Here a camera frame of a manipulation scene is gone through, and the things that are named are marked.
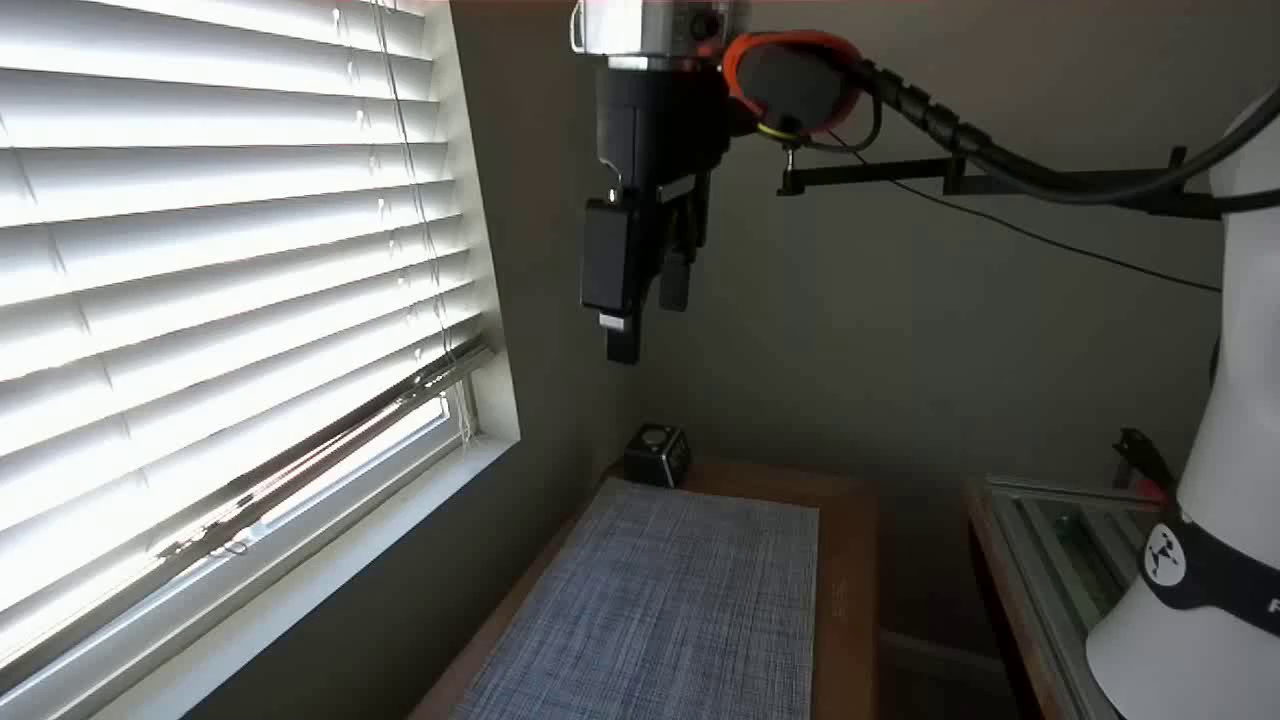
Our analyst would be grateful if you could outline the white window frame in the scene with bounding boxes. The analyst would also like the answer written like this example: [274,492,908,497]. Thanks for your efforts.
[0,0,528,720]

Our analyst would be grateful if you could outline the thin black cable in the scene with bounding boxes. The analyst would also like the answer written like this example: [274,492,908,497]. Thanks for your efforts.
[797,128,1224,297]

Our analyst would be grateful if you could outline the small black box device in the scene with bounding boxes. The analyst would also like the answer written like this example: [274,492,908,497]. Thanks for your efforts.
[622,418,695,492]

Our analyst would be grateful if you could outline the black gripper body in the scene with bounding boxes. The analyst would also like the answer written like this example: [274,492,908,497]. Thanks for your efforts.
[589,50,738,217]

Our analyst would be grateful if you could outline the metal framed side table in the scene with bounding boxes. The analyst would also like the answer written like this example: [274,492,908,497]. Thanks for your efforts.
[965,473,1170,720]

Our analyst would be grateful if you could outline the grey woven placemat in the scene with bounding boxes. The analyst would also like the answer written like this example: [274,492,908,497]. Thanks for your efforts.
[450,474,824,720]

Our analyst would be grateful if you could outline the brown wooden table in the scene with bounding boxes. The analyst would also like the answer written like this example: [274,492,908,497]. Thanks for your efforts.
[405,452,883,720]

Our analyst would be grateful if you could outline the white window blinds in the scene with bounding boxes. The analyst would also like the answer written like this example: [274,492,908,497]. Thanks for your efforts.
[0,0,487,673]

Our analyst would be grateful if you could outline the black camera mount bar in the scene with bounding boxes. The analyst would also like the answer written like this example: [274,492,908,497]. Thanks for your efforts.
[778,138,1229,225]

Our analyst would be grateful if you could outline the black red clamp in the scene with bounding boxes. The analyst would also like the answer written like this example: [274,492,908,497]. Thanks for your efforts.
[1114,422,1184,509]

